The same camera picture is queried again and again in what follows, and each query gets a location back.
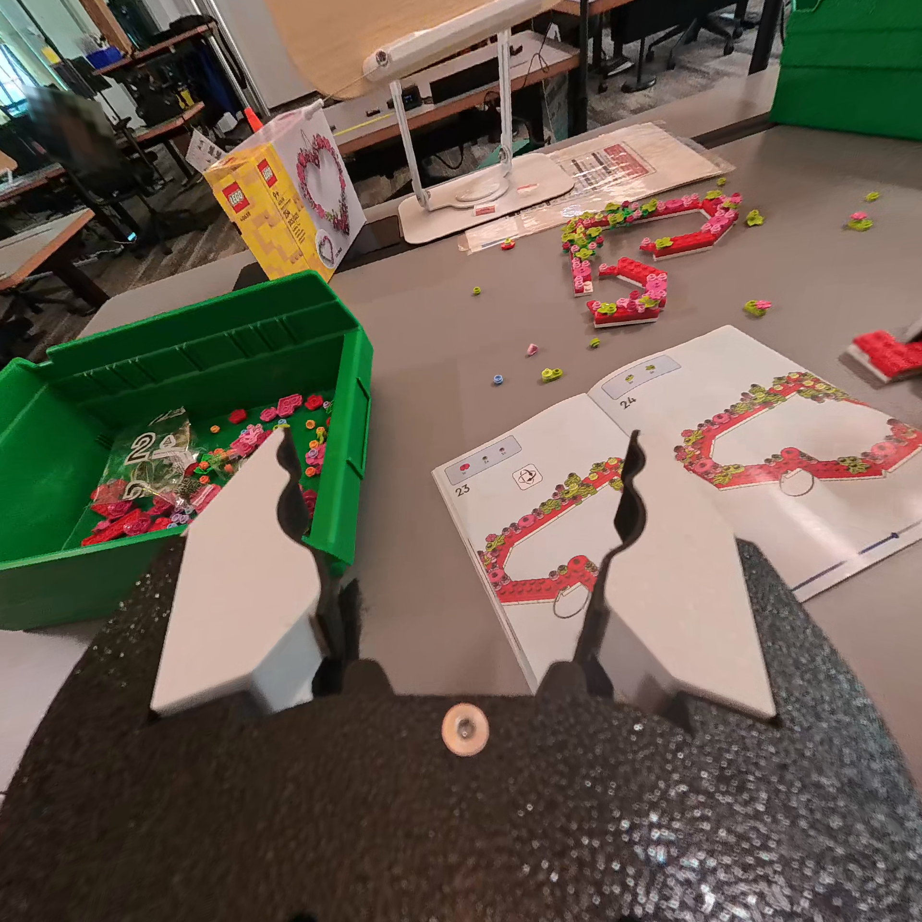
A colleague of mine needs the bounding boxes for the clear bag with printed sheet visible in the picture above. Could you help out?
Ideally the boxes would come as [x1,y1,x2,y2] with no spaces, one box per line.
[504,121,737,218]

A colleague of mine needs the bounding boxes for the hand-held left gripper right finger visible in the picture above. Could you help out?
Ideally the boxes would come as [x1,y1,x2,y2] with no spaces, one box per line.
[537,431,779,725]

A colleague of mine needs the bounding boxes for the red lego corner piece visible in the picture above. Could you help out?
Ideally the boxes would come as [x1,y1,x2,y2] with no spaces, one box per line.
[844,330,922,385]

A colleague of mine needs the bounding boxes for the pile of loose lego pieces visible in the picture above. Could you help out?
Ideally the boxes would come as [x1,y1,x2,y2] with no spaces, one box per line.
[79,391,337,549]

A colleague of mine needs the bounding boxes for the lego instruction booklet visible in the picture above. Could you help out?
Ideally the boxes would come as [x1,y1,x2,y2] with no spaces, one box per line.
[430,324,922,696]

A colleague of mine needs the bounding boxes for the large red flowered lego heart section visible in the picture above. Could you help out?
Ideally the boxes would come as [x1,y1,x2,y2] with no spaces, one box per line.
[561,190,743,299]

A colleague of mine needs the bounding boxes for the wooden background desk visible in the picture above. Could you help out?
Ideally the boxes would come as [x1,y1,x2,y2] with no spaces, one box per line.
[0,208,102,311]

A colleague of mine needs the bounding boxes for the small red flowered lego section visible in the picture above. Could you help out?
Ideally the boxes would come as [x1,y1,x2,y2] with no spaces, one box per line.
[586,257,670,330]

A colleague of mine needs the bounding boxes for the light wooden panel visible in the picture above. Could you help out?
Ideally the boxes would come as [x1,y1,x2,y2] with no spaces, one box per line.
[262,0,570,104]

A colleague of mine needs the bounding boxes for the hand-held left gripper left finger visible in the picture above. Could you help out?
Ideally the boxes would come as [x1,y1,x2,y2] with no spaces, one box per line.
[147,425,361,718]

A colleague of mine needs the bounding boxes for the brown-edged background desk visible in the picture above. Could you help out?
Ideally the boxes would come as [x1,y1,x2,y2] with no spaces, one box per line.
[333,40,586,160]

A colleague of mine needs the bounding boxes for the black office chair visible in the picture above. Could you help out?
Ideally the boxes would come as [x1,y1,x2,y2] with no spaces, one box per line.
[591,0,768,95]
[43,108,177,257]

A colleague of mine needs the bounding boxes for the white desk lamp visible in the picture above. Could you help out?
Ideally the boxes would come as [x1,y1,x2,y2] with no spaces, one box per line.
[362,0,577,246]

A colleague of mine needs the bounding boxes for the yellow lego set box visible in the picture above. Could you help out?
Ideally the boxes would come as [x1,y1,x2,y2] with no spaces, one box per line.
[203,108,366,284]

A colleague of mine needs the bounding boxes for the empty clear plastic bag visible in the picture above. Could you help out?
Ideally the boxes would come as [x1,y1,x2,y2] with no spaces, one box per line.
[460,211,577,255]

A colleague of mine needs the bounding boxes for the numbered clear plastic bag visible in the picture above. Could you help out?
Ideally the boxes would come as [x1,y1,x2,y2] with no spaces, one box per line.
[100,406,217,516]

